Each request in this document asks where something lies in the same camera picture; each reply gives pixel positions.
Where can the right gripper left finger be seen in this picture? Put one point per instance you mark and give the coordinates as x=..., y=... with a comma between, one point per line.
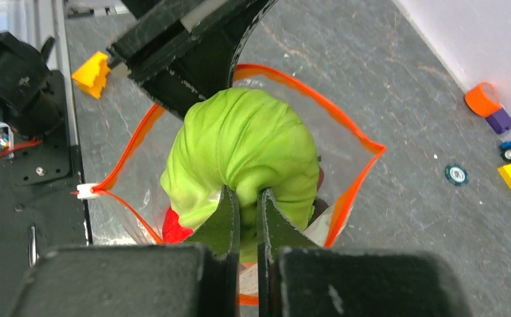
x=198, y=277

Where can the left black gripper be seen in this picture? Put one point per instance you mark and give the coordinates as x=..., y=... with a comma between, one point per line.
x=180, y=52

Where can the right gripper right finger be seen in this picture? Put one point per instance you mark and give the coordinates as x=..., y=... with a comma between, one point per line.
x=298, y=278

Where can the red textured ball fruit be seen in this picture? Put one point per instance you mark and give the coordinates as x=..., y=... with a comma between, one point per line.
x=172, y=231

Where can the green cabbage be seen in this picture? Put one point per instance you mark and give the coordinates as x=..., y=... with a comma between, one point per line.
x=248, y=141

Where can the clear zip top bag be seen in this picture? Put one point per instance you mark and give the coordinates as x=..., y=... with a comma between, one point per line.
x=133, y=192

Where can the orange yellow clip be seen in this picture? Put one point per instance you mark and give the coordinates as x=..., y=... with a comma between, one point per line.
x=91, y=77

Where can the small round badge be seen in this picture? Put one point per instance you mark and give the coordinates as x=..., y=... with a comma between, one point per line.
x=456, y=175

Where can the purple small block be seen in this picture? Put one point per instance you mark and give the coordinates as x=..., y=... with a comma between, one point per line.
x=499, y=121

